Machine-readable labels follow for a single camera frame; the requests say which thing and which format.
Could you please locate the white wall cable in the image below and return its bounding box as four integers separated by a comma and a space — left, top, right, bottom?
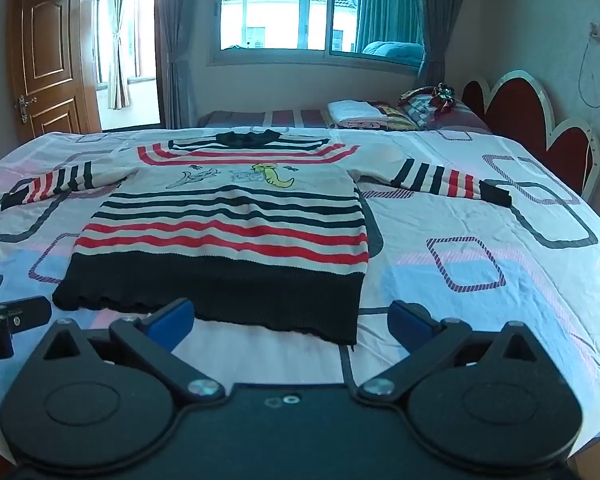
578, 21, 600, 110

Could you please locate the striped knit sweater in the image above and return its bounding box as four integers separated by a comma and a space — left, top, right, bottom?
1, 129, 513, 346

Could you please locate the sliding glass window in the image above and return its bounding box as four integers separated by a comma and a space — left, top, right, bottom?
206, 0, 431, 77

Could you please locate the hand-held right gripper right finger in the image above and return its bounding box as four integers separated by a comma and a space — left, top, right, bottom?
355, 300, 564, 404

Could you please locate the brown wooden door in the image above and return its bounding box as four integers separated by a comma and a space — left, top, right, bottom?
7, 0, 102, 143

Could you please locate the plaid red pillow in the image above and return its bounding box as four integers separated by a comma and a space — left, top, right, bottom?
397, 83, 465, 130

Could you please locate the white sheer curtain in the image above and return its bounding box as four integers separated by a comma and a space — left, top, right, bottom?
107, 0, 132, 111

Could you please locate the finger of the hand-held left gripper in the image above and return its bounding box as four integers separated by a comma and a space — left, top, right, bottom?
0, 296, 53, 335

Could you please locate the teal quilt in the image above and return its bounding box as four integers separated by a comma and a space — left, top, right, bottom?
362, 40, 425, 67

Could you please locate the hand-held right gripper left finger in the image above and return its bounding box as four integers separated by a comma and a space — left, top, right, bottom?
29, 297, 226, 404

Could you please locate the grey curtain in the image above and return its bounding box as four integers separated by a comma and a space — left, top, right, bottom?
155, 0, 199, 130
414, 0, 487, 87

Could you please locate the red scalloped headboard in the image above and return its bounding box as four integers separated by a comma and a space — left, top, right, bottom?
461, 70, 600, 203

